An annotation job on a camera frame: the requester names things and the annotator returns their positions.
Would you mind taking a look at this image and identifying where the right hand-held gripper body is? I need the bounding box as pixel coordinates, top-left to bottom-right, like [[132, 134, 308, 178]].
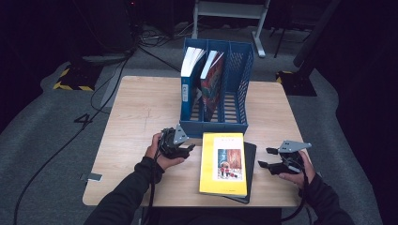
[[268, 140, 313, 176]]

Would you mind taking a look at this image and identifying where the person's right hand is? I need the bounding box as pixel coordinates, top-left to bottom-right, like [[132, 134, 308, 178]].
[[278, 150, 317, 190]]

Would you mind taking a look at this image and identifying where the yellow book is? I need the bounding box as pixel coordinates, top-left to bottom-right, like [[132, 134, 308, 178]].
[[198, 131, 249, 199]]

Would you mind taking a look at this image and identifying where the tangle of floor cables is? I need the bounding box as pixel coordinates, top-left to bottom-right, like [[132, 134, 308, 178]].
[[136, 25, 192, 49]]

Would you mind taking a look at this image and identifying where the red illustrated book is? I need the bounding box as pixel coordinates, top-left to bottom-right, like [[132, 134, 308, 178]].
[[199, 50, 225, 123]]

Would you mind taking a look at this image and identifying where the black book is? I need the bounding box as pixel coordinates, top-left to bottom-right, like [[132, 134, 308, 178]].
[[222, 142, 258, 205]]

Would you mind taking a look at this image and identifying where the person's left hand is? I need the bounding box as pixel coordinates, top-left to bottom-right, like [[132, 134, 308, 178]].
[[145, 132, 186, 172]]

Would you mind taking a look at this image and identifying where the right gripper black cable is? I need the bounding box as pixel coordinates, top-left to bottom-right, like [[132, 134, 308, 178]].
[[281, 162, 311, 223]]

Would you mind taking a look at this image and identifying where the dark slanted pole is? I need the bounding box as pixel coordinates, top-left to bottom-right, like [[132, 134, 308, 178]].
[[293, 0, 343, 68]]

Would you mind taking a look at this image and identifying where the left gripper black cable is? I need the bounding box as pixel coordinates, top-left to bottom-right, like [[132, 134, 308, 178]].
[[142, 149, 165, 225]]

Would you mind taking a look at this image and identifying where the white metal stand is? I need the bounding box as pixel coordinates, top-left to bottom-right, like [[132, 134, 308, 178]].
[[191, 0, 272, 59]]

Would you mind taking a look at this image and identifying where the blue book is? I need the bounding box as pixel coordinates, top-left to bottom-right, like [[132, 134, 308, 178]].
[[180, 46, 207, 122]]

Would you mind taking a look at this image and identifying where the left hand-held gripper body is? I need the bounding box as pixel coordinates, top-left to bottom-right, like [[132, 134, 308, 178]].
[[158, 124, 191, 159]]

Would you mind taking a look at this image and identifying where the yellow black striped base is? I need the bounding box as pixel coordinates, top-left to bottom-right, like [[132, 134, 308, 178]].
[[52, 64, 102, 92], [275, 69, 317, 98]]

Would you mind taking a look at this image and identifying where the long black floor cable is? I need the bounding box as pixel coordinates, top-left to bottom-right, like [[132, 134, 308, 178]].
[[12, 55, 130, 225]]

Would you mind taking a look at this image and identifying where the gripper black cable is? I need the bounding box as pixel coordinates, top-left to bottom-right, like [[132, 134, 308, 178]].
[[142, 149, 165, 225], [281, 162, 311, 223]]

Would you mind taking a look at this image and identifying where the silver table bracket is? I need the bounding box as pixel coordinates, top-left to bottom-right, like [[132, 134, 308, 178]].
[[79, 172, 104, 183]]

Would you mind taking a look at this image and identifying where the blue plastic file rack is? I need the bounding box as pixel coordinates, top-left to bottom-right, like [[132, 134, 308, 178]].
[[178, 37, 255, 140]]

